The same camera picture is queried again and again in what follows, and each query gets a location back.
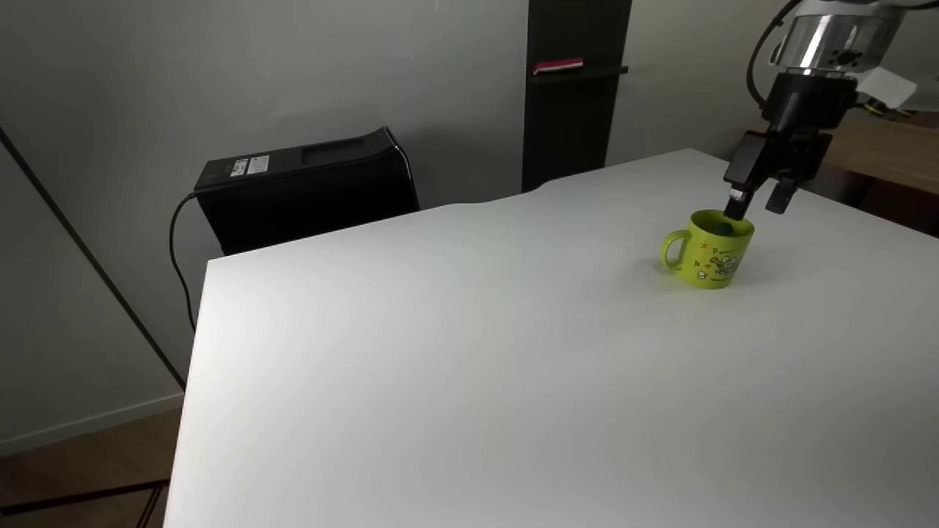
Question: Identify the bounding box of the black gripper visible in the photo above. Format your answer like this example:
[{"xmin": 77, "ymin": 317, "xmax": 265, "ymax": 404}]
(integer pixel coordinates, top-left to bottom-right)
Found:
[{"xmin": 724, "ymin": 72, "xmax": 857, "ymax": 220}]

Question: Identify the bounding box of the dark green marker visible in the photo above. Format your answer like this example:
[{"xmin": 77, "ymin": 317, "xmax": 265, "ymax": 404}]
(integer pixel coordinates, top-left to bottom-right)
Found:
[{"xmin": 724, "ymin": 200, "xmax": 741, "ymax": 220}]

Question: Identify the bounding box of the green ceramic mug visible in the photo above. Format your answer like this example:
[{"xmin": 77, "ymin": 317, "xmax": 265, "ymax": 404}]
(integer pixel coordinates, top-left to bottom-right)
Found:
[{"xmin": 656, "ymin": 209, "xmax": 753, "ymax": 291}]

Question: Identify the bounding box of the wooden side desk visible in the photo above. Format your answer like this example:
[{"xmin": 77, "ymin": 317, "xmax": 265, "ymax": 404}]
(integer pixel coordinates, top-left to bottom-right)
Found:
[{"xmin": 827, "ymin": 112, "xmax": 939, "ymax": 194}]

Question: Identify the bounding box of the pink red book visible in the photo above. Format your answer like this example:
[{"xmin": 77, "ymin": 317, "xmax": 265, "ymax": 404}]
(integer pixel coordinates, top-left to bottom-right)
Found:
[{"xmin": 532, "ymin": 55, "xmax": 586, "ymax": 77}]

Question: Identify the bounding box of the black computer tower case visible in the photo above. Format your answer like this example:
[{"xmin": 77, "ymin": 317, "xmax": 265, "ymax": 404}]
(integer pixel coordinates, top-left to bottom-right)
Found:
[{"xmin": 194, "ymin": 125, "xmax": 419, "ymax": 255}]

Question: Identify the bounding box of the black power cable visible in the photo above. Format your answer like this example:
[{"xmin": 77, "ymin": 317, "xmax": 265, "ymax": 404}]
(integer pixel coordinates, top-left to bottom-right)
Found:
[{"xmin": 168, "ymin": 189, "xmax": 204, "ymax": 335}]

